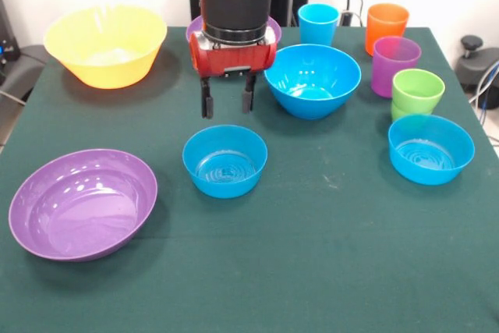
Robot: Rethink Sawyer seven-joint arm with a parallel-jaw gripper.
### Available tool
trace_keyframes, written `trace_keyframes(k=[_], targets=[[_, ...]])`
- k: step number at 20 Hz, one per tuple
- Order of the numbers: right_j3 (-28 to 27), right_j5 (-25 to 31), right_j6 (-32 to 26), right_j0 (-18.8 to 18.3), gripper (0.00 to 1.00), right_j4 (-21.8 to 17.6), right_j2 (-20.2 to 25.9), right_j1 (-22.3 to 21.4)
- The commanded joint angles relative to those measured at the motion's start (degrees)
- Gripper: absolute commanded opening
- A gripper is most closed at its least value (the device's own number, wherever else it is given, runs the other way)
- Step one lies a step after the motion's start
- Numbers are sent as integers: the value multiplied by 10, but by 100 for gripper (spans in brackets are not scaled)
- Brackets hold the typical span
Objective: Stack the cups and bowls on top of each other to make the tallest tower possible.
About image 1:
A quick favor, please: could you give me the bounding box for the green cup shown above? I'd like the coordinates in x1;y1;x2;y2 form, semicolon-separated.
391;69;446;115
391;101;410;122

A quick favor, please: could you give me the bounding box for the dark green tablecloth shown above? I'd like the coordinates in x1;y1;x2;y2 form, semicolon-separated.
0;27;499;333

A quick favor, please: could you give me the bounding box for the large deep blue bowl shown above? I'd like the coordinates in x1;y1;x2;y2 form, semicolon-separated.
264;43;363;121

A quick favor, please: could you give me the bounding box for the black electronic device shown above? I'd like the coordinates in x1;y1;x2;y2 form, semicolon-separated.
0;0;21;63

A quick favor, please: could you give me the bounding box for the black power strip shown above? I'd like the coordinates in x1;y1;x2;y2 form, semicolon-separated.
339;9;366;27

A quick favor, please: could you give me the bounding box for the small blue bowl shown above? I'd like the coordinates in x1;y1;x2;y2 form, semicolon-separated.
388;114;476;186
182;124;269;199

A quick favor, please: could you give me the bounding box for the black knobbed equipment base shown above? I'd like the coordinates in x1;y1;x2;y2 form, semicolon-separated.
455;35;499;88

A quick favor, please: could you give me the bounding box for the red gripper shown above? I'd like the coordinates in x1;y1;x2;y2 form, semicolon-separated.
188;25;278;119

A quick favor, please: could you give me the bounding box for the orange cup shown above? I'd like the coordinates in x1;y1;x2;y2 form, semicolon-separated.
365;2;411;57

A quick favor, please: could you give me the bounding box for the purple bowl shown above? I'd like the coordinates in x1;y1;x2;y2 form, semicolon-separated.
8;148;158;263
185;15;282;44

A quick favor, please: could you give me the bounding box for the blue cup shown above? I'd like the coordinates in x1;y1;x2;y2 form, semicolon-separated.
298;2;340;48

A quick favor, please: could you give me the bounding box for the purple cup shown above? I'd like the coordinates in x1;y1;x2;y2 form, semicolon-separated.
370;35;423;99

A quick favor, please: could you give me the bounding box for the blue cable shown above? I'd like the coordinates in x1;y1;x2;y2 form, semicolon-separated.
476;60;499;123

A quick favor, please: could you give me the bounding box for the yellow bowl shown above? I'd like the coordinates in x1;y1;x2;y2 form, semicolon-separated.
42;4;168;89

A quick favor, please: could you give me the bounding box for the white cable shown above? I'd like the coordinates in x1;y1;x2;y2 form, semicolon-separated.
0;89;27;107
469;87;499;106

